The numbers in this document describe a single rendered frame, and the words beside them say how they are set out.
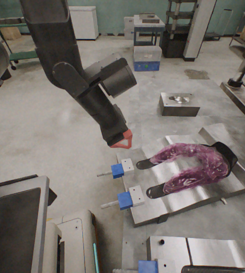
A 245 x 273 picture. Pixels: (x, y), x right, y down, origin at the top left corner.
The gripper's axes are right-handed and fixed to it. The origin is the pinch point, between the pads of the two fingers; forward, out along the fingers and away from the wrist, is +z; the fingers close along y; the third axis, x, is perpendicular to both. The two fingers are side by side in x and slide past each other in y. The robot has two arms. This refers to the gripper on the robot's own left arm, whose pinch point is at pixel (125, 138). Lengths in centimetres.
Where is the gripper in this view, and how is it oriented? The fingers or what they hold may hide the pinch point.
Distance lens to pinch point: 42.0
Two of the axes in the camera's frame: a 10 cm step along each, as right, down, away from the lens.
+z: 4.2, 5.1, 7.5
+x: -8.6, 5.0, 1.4
